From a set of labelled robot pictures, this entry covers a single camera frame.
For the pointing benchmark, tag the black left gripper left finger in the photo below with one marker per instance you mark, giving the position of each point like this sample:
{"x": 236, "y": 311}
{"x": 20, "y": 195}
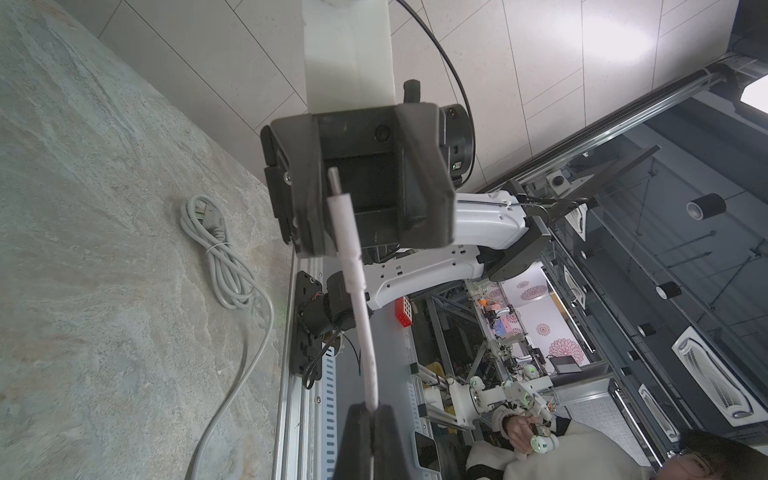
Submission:
{"x": 355, "y": 458}

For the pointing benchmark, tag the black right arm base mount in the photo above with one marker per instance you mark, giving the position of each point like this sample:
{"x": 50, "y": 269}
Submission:
{"x": 316, "y": 312}

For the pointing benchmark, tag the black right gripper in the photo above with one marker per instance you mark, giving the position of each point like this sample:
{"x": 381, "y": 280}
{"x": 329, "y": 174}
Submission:
{"x": 401, "y": 166}

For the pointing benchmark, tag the aluminium front rail frame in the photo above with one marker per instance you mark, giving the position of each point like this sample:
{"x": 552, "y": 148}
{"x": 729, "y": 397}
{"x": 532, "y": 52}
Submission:
{"x": 306, "y": 441}

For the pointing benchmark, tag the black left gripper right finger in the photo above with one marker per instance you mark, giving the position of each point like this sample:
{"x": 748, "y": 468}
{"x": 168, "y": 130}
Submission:
{"x": 388, "y": 456}

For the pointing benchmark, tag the person in white sweater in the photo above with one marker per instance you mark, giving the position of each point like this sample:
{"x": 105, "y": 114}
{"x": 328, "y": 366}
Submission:
{"x": 587, "y": 453}

